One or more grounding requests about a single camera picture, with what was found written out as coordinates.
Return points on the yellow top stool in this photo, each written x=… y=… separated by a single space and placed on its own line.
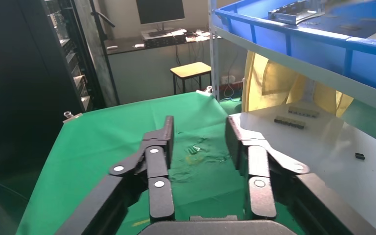
x=191 y=69

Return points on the black rack cabinet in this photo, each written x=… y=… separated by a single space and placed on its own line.
x=19 y=81

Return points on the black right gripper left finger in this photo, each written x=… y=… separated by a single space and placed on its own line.
x=158 y=194

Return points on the white flat shelf board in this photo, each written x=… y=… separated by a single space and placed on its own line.
x=337 y=181

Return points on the small black part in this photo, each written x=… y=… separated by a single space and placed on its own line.
x=360 y=156

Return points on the black keyboard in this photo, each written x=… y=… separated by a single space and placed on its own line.
x=158 y=33

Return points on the blue plastic bin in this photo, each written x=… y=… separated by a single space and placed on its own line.
x=321 y=48

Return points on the dark equipment box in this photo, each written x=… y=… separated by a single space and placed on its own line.
x=167 y=41

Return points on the white papers pile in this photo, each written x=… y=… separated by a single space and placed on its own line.
x=199 y=35

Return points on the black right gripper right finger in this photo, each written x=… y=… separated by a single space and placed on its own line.
x=261 y=194

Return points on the silver binder clip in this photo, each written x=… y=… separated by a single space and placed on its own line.
x=72 y=117
x=208 y=90

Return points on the white perforated shelf post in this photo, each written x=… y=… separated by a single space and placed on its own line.
x=214 y=48

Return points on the grey office desk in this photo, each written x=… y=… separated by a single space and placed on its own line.
x=142 y=71

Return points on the white wall socket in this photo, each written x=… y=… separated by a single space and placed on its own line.
x=229 y=79

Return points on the black computer monitor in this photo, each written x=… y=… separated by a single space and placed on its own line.
x=160 y=11

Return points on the grey tape piece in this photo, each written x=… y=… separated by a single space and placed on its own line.
x=310 y=23
x=350 y=28
x=368 y=19

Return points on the dark metal clip strip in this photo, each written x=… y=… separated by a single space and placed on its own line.
x=303 y=112
x=290 y=123

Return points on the dark grey leaning panel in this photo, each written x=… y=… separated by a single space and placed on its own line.
x=94 y=58

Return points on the green table cloth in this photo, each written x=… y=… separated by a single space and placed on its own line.
x=110 y=129

